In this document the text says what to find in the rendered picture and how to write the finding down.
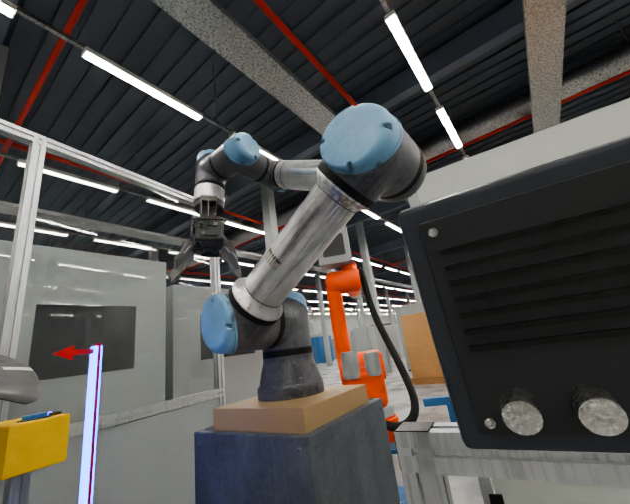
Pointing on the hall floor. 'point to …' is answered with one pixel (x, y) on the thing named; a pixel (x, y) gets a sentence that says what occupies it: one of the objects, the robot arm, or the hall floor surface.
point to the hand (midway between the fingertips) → (207, 284)
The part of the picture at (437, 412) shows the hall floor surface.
